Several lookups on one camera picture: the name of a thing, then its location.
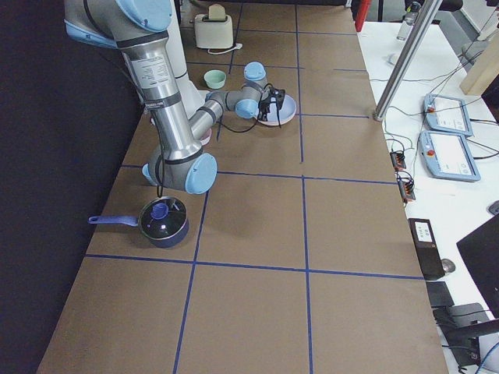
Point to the teach pendant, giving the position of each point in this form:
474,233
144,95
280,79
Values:
446,114
447,156

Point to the pink plate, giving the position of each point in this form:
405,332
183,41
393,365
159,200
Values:
273,121

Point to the brown paper table cover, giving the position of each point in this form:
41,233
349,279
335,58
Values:
298,260

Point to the black monitor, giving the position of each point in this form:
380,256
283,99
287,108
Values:
479,252

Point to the water bottle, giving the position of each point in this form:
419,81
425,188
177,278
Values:
412,12

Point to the cream toaster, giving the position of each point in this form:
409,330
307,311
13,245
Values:
213,33

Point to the wooden block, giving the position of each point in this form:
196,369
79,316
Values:
484,70

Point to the blue plate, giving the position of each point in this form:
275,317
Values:
288,107

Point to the dark blue pot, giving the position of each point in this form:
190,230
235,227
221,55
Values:
163,221

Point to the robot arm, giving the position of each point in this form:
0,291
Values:
147,34

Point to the black box with label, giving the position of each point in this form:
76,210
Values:
426,249

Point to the light blue cup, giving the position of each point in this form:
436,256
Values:
150,175

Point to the teach pendant far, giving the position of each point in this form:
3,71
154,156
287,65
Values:
446,114

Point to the green bowl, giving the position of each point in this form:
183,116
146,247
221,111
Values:
215,79

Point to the bread slice in toaster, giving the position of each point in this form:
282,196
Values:
216,13

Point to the pink bowl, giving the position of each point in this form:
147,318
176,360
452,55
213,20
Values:
206,137

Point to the aluminium frame post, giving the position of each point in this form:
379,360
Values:
426,15

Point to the teach pendant near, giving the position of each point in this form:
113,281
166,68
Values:
447,156

